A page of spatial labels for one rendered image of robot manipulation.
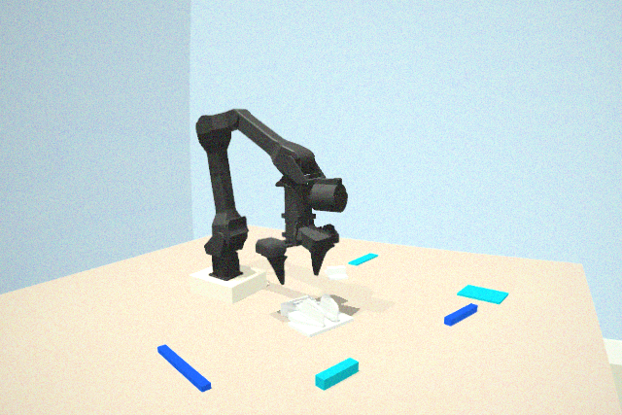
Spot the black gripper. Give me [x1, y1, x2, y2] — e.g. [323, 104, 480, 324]
[256, 209, 339, 286]

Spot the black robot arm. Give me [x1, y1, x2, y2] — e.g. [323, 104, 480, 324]
[195, 108, 348, 281]

